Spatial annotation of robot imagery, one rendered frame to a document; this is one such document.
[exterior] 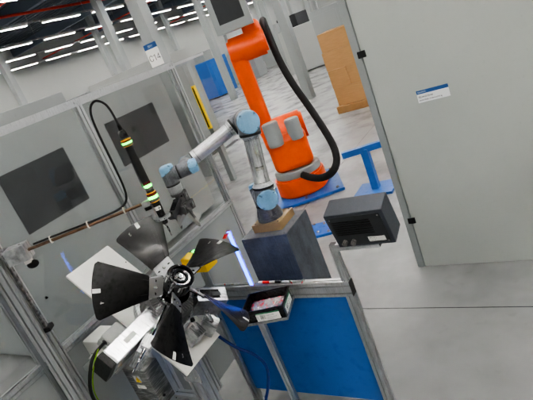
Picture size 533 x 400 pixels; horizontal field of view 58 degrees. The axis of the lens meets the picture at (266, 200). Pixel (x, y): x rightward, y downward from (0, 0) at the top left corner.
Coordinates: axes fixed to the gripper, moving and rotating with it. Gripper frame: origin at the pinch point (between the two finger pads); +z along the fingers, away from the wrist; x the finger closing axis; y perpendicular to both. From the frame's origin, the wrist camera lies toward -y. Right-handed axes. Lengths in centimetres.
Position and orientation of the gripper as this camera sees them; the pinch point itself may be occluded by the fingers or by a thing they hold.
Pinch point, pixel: (189, 228)
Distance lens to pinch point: 258.6
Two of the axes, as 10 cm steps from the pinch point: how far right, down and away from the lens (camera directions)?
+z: 3.5, 8.8, 3.1
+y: 4.5, -4.5, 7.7
